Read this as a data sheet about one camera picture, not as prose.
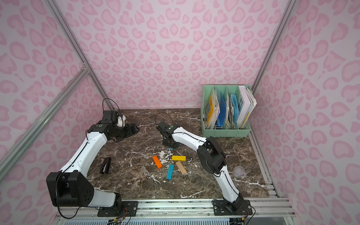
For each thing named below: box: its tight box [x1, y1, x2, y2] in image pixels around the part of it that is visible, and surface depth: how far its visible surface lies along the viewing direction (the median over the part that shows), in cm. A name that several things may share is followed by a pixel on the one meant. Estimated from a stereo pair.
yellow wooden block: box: [171, 155, 187, 162], surface depth 94 cm
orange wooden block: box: [152, 155, 163, 169], surface depth 92 cm
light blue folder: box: [230, 93, 240, 124], surface depth 92 cm
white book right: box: [236, 85, 258, 129], surface depth 93 cm
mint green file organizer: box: [200, 84, 258, 137], surface depth 96 cm
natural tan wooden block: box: [175, 160, 188, 175], surface depth 90 cm
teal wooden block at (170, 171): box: [165, 164, 175, 180], surface depth 87 cm
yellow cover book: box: [204, 86, 221, 130], surface depth 94 cm
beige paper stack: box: [225, 90, 236, 130], surface depth 94 cm
